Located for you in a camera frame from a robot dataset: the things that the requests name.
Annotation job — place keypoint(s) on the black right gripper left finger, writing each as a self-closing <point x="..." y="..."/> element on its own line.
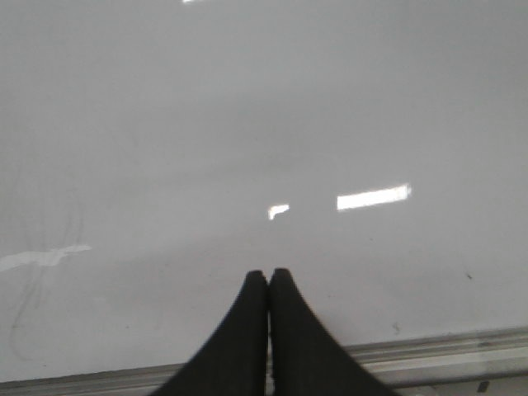
<point x="233" y="360"/>

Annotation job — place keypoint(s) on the white whiteboard with aluminium frame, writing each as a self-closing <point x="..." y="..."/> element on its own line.
<point x="154" y="152"/>

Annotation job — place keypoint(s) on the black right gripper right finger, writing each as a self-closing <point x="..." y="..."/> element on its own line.
<point x="306" y="359"/>

